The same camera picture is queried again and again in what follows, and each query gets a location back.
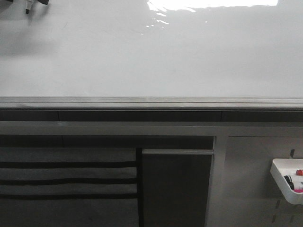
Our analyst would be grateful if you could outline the white plastic marker bin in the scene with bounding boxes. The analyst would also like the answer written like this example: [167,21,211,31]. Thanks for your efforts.
[270,158,303,205]

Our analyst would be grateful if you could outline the grey metal stand frame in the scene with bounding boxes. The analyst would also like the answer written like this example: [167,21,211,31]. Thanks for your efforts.
[0,121,303,227]

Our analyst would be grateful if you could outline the black capped marker in bin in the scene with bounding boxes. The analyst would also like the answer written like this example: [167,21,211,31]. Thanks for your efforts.
[284,175,292,183]

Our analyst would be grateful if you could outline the dark grey hanging panel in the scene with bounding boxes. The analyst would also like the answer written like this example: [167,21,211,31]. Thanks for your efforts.
[143,149,213,227]

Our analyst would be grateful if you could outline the red capped marker in bin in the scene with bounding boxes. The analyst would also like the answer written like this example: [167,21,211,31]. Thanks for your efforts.
[296,169,303,176]

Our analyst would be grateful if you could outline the white glossy whiteboard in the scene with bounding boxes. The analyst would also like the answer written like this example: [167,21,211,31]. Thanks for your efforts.
[0,0,303,98]

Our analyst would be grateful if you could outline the white whiteboard marker black tip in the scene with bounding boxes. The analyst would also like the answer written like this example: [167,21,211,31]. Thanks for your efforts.
[25,0,35,14]

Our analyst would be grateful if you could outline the grey aluminium whiteboard tray rail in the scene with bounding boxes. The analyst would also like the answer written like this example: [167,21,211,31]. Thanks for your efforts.
[0,96,303,111]

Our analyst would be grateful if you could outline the grey slotted pegboard panel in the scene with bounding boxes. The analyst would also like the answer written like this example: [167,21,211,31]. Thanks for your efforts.
[219,137,303,227]

